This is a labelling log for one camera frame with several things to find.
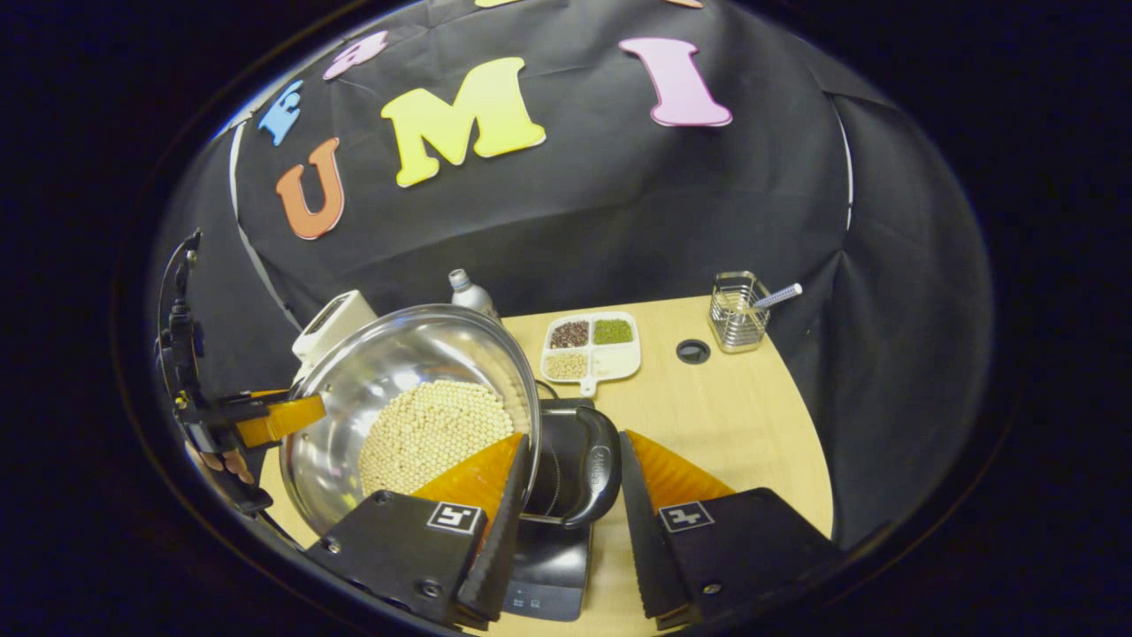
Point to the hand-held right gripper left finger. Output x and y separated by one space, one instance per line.
504 548

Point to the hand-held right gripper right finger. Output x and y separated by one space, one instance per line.
641 548

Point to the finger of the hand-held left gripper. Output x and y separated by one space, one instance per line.
283 418

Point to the black induction cooktop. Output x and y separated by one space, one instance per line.
548 575

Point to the heap of yellow soybeans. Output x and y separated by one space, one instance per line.
424 433

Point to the white toaster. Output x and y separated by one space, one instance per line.
336 323

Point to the white divided dish of grains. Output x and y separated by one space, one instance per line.
615 361

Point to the black table grommet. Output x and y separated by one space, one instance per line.
693 352

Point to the printed metal bottle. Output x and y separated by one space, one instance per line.
469 296

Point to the black backdrop cloth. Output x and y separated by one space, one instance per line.
619 203

